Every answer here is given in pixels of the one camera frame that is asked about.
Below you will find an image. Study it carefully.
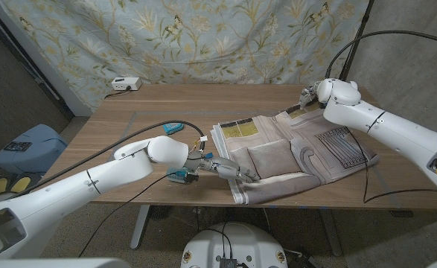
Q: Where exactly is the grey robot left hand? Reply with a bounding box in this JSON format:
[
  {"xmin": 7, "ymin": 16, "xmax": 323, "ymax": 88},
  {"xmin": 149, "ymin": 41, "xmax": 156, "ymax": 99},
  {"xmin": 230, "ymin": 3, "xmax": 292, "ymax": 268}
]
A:
[{"xmin": 188, "ymin": 154, "xmax": 261, "ymax": 184}]

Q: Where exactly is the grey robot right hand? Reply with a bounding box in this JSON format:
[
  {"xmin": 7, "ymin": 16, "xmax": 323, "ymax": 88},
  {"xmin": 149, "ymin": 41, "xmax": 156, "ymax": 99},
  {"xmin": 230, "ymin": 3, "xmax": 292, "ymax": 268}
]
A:
[{"xmin": 299, "ymin": 82, "xmax": 322, "ymax": 111}]

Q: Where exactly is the white robot left shoulder cover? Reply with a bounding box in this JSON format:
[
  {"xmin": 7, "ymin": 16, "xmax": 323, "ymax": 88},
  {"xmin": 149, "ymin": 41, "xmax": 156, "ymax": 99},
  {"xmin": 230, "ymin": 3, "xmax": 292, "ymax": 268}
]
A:
[{"xmin": 0, "ymin": 258, "xmax": 132, "ymax": 268}]

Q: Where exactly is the teal ribbed soap box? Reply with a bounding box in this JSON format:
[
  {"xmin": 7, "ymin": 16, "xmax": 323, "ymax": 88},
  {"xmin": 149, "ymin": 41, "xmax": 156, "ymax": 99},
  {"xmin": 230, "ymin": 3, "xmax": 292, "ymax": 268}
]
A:
[{"xmin": 165, "ymin": 167, "xmax": 195, "ymax": 185}]

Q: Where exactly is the blue toy phone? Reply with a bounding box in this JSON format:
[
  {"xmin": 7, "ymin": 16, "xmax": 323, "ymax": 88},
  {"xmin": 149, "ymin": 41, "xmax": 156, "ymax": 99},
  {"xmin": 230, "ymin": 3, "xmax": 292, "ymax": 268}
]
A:
[{"xmin": 162, "ymin": 121, "xmax": 185, "ymax": 135}]

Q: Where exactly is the floral print backdrop cloth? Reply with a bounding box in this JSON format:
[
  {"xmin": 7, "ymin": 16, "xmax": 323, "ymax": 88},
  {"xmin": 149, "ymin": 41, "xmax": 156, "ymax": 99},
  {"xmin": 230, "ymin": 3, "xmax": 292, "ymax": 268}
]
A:
[{"xmin": 0, "ymin": 0, "xmax": 370, "ymax": 112}]

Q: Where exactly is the white power strip box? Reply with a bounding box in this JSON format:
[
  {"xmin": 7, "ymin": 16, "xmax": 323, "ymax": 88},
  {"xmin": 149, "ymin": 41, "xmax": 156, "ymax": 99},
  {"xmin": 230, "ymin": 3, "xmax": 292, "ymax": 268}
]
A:
[{"xmin": 110, "ymin": 77, "xmax": 143, "ymax": 92}]

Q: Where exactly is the black backdrop stand pole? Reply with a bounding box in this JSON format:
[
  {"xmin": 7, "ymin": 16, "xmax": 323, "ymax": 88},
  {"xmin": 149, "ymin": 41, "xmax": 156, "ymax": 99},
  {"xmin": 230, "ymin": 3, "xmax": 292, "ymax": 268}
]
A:
[{"xmin": 339, "ymin": 0, "xmax": 375, "ymax": 83}]

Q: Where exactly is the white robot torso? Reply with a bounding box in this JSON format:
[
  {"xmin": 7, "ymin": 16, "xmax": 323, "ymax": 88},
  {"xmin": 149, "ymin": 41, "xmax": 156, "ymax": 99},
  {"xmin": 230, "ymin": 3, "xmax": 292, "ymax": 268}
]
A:
[{"xmin": 180, "ymin": 222, "xmax": 289, "ymax": 268}]

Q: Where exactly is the black round floor fan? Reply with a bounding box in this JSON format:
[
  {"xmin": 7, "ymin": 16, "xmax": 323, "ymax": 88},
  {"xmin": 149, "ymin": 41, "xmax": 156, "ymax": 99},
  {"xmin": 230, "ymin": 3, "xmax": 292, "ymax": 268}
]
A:
[{"xmin": 147, "ymin": 205, "xmax": 175, "ymax": 221}]

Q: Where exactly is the white table leg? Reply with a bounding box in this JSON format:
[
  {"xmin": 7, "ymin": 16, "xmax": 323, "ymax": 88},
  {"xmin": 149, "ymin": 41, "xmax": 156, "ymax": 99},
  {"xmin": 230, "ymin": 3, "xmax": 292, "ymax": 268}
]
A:
[
  {"xmin": 320, "ymin": 207, "xmax": 342, "ymax": 257},
  {"xmin": 130, "ymin": 204, "xmax": 152, "ymax": 249}
]

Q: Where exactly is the black floor power strip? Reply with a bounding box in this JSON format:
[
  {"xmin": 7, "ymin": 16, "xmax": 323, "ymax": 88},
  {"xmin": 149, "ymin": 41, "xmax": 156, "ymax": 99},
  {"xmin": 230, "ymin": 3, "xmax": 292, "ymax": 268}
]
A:
[{"xmin": 284, "ymin": 248, "xmax": 318, "ymax": 268}]

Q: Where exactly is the black torso cable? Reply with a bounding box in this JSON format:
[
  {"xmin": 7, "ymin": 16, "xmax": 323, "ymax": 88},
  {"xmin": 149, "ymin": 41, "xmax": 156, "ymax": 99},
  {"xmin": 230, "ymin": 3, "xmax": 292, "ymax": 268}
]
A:
[{"xmin": 197, "ymin": 226, "xmax": 234, "ymax": 258}]

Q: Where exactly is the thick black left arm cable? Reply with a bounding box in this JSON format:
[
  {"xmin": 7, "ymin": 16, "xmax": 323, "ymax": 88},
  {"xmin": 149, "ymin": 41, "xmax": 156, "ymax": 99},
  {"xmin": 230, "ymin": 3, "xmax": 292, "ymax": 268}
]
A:
[{"xmin": 7, "ymin": 119, "xmax": 206, "ymax": 200}]

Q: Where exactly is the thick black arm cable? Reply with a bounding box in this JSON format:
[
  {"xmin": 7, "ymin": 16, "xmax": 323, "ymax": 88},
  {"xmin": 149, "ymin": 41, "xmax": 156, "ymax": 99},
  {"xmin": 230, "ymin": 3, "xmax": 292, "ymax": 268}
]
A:
[
  {"xmin": 325, "ymin": 29, "xmax": 437, "ymax": 80},
  {"xmin": 7, "ymin": 119, "xmax": 206, "ymax": 200}
]

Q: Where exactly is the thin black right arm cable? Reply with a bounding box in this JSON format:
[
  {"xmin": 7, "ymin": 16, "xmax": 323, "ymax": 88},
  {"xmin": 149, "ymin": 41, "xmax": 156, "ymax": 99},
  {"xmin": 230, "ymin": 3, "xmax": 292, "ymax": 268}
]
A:
[{"xmin": 344, "ymin": 126, "xmax": 437, "ymax": 205}]

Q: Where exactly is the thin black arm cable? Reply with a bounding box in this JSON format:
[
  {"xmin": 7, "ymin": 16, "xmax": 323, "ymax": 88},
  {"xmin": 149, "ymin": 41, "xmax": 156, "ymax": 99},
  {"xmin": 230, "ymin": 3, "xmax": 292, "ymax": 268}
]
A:
[
  {"xmin": 78, "ymin": 173, "xmax": 174, "ymax": 258},
  {"xmin": 344, "ymin": 126, "xmax": 437, "ymax": 205}
]

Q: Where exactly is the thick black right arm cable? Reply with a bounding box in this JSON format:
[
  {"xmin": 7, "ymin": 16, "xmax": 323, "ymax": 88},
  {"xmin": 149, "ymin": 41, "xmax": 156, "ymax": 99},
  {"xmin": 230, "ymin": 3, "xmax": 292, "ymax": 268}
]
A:
[{"xmin": 325, "ymin": 29, "xmax": 437, "ymax": 80}]

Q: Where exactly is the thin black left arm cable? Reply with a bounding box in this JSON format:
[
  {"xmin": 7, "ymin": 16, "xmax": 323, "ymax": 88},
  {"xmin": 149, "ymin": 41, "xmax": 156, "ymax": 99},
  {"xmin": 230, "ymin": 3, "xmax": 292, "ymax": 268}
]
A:
[{"xmin": 78, "ymin": 173, "xmax": 174, "ymax": 258}]

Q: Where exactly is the black power strip cord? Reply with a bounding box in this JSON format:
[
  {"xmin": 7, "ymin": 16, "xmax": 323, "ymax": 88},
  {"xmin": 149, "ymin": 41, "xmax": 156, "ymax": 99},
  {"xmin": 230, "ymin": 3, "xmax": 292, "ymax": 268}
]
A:
[{"xmin": 103, "ymin": 87, "xmax": 132, "ymax": 100}]

